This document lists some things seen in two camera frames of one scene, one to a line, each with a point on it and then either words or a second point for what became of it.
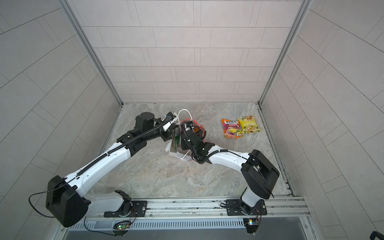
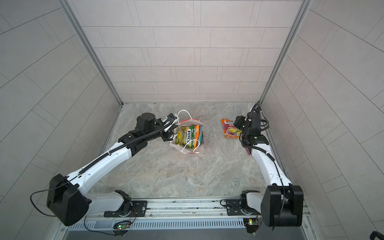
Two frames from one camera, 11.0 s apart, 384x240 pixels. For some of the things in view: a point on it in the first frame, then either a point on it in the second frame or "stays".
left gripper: x=168 y=132 stays
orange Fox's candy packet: x=232 y=129 stays
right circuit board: x=251 y=224 stays
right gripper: x=184 y=142 → x=240 y=119
